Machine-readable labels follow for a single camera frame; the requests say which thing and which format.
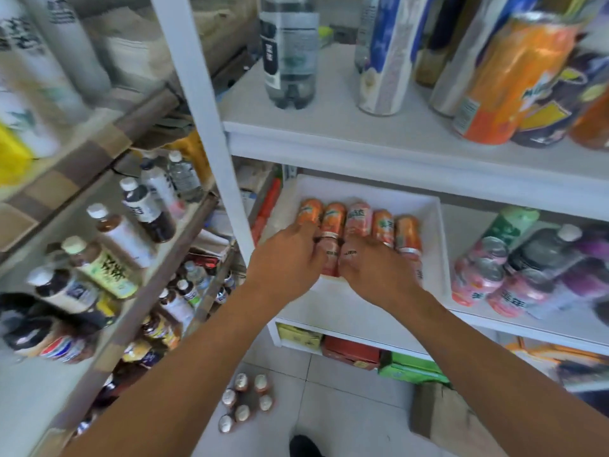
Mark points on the person's right hand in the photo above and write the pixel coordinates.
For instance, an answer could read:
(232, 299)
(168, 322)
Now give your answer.
(380, 276)

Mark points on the person's left hand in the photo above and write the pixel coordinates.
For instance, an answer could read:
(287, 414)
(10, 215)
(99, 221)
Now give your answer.
(285, 266)

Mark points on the white plastic tray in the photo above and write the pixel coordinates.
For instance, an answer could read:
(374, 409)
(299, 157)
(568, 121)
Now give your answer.
(435, 242)

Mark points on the person's left forearm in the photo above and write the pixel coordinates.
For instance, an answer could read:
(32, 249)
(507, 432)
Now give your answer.
(166, 390)

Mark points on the person's right forearm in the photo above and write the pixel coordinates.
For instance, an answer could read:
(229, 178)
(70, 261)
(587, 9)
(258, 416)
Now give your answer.
(514, 376)

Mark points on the pink drink can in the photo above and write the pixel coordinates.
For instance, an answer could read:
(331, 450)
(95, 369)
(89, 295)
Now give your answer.
(518, 297)
(485, 249)
(476, 285)

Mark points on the person's right shoe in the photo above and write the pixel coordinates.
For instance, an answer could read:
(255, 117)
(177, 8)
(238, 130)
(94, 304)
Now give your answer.
(304, 447)

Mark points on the tall orange drink can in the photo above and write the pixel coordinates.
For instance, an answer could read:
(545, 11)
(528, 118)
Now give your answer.
(509, 90)

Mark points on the red slim packet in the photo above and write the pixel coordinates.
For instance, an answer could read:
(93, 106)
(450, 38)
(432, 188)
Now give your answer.
(266, 209)

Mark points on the yellow flat box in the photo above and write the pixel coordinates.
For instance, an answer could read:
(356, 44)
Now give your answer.
(299, 336)

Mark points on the green packet boxes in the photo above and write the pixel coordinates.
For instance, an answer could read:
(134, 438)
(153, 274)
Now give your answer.
(414, 368)

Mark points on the rows of small bottles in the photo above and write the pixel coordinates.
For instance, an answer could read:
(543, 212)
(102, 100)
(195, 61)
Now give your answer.
(183, 304)

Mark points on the green drink bottle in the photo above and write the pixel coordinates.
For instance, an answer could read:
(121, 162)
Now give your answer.
(511, 228)

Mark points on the yellow goods box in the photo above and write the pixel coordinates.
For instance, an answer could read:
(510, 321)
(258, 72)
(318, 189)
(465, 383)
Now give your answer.
(195, 157)

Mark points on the shrink-wrapped bottle pack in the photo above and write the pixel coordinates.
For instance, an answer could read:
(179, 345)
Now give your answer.
(242, 404)

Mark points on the plain brown cardboard box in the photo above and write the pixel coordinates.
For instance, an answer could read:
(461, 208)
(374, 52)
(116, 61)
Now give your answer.
(452, 423)

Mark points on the group of dark capped bottles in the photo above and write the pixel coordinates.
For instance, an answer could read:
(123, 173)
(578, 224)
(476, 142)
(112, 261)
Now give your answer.
(552, 252)

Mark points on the group of capped tea bottles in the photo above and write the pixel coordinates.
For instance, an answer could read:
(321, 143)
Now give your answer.
(112, 271)

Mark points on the orange flat box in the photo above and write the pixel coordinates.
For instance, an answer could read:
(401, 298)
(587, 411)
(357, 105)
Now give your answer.
(556, 356)

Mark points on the clear dark-label bottle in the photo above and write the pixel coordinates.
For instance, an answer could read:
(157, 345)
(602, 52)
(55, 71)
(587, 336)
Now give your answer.
(290, 52)

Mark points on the tall dark bottle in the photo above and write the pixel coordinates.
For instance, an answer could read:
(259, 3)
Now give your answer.
(435, 47)

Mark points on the dark purple printed bottle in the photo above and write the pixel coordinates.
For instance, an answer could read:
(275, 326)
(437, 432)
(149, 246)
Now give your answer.
(556, 118)

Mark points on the small clear grey bottle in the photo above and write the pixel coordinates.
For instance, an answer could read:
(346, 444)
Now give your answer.
(365, 33)

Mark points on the orange white drink carton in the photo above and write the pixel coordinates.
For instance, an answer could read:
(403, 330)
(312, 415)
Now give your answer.
(592, 128)

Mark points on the stack of folded paper bags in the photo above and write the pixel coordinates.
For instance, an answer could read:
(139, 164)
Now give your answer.
(128, 52)

